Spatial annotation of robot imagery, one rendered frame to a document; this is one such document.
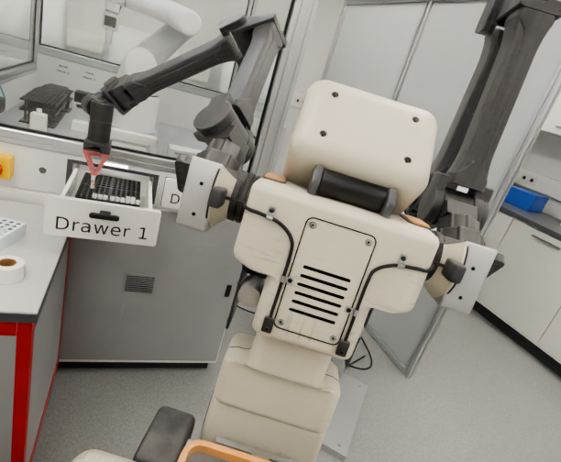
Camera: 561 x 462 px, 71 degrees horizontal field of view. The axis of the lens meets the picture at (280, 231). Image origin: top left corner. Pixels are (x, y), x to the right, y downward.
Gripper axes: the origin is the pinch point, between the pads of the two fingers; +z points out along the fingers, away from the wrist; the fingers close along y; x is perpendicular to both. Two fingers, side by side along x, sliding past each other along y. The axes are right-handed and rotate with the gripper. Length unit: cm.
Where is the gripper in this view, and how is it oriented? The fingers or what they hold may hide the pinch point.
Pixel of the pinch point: (94, 171)
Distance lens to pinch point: 125.8
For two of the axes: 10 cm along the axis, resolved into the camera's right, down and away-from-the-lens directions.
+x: -9.2, -1.3, -3.7
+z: -2.6, 9.2, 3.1
